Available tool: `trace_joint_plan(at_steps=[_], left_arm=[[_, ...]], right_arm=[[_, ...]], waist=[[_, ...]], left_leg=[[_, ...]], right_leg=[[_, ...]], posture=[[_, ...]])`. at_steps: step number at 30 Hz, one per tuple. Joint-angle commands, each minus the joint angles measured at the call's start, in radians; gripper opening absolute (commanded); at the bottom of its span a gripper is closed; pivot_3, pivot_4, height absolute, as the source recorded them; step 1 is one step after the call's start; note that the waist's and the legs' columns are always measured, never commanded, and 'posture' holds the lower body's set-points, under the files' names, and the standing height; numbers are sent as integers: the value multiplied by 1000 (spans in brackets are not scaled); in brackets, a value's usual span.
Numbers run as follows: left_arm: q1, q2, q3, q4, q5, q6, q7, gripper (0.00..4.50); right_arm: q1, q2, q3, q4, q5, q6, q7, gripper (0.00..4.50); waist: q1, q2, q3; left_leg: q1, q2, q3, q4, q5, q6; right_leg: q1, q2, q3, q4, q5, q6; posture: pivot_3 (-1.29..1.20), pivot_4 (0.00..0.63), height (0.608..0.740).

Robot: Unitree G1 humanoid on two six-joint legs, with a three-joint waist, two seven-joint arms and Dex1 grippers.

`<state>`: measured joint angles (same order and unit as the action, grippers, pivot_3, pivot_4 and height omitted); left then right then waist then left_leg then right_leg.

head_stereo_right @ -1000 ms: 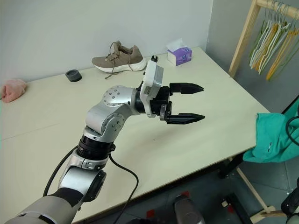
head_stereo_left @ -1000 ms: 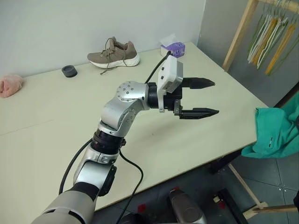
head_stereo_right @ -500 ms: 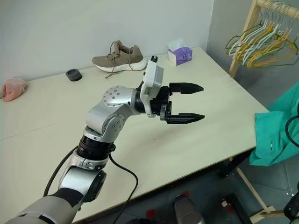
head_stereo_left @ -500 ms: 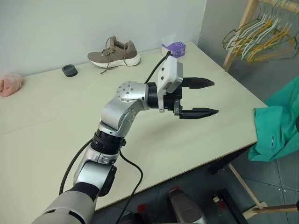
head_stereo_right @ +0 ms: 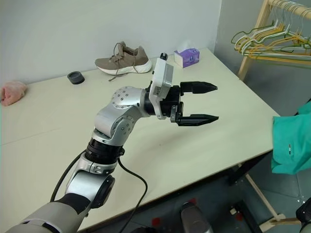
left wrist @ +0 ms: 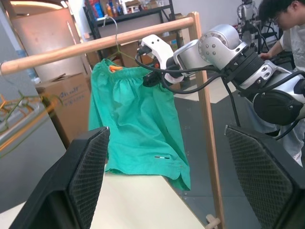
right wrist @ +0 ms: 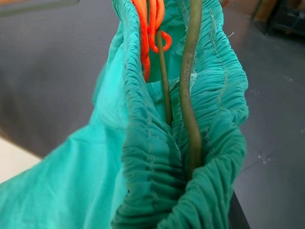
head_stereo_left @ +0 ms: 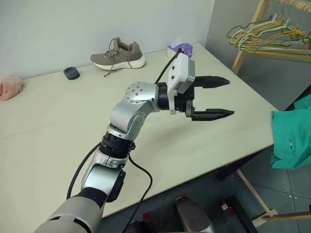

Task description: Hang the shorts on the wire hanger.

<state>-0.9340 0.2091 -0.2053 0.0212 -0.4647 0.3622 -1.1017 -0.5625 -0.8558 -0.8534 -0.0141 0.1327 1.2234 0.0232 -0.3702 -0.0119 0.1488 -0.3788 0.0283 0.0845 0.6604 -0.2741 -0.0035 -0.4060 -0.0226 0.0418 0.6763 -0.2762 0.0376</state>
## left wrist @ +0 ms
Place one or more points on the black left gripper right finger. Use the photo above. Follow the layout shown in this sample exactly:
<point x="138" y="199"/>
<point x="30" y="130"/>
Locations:
<point x="267" y="181"/>

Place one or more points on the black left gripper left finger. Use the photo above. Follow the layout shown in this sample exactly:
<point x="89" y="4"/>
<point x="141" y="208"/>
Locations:
<point x="71" y="181"/>

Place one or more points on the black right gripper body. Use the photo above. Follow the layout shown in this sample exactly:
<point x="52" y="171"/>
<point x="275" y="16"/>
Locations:
<point x="152" y="80"/>

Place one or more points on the green shorts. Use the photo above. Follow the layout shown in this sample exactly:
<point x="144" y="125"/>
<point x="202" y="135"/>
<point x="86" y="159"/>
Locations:
<point x="138" y="124"/>

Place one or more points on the orange clip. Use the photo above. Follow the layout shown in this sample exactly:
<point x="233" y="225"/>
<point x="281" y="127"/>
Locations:
<point x="115" y="68"/>

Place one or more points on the wooden clothes rack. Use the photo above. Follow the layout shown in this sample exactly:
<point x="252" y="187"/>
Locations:
<point x="207" y="114"/>

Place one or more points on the black metal shelf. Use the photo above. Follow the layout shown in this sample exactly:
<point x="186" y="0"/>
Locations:
<point x="133" y="14"/>

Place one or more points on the brown cardboard box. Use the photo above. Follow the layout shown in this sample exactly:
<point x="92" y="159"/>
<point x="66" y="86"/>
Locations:
<point x="69" y="100"/>

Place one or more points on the orange drink bottle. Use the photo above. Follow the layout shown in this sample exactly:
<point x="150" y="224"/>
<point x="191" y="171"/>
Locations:
<point x="109" y="9"/>

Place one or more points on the large beige cylinder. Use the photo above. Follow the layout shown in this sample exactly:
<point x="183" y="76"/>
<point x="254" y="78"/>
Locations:
<point x="45" y="38"/>

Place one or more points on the silver humanoid robot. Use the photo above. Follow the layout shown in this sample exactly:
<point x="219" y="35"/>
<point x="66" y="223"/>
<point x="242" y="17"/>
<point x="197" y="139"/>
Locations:
<point x="247" y="10"/>

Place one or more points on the person in white shirt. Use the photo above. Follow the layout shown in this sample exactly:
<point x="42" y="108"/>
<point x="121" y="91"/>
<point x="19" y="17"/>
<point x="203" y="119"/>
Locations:
<point x="295" y="43"/>

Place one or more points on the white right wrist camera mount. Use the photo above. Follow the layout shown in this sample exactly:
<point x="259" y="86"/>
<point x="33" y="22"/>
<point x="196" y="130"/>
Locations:
<point x="157" y="46"/>

